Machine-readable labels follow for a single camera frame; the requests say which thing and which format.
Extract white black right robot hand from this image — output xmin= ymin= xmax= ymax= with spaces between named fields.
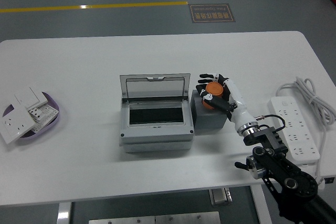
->
xmin=195 ymin=72 xmax=258 ymax=133

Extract orange cylinder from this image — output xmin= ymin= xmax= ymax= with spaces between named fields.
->
xmin=204 ymin=82 xmax=225 ymax=110

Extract grey electrical enclosure box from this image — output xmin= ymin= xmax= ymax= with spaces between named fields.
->
xmin=119 ymin=97 xmax=195 ymax=154

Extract smoky transparent box lid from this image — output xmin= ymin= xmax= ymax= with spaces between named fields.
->
xmin=120 ymin=72 xmax=192 ymax=101

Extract grey cube with round hole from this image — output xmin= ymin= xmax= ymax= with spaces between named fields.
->
xmin=191 ymin=89 xmax=228 ymax=132

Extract white power strip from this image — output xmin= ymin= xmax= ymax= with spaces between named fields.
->
xmin=267 ymin=96 xmax=321 ymax=167

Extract white table leg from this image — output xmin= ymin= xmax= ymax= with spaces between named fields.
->
xmin=56 ymin=202 xmax=72 ymax=224
xmin=249 ymin=184 xmax=272 ymax=224

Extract white perforated socket plate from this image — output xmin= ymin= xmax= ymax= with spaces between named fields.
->
xmin=31 ymin=103 xmax=59 ymax=133

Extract purple tray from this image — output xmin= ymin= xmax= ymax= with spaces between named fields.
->
xmin=2 ymin=91 xmax=60 ymax=145

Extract small white socket module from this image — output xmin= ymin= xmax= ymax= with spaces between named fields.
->
xmin=27 ymin=106 xmax=44 ymax=122

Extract white power strip cable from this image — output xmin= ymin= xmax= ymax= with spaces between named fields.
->
xmin=275 ymin=77 xmax=336 ymax=183

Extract grey under-table bracket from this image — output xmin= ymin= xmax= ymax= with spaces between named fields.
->
xmin=209 ymin=187 xmax=233 ymax=206

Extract metal base plate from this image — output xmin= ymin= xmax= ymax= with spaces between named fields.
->
xmin=88 ymin=211 xmax=221 ymax=224

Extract white wall switch panel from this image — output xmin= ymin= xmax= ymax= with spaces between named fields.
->
xmin=7 ymin=86 xmax=49 ymax=110

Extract white wall socket panel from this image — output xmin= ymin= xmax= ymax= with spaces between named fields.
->
xmin=0 ymin=105 xmax=36 ymax=145

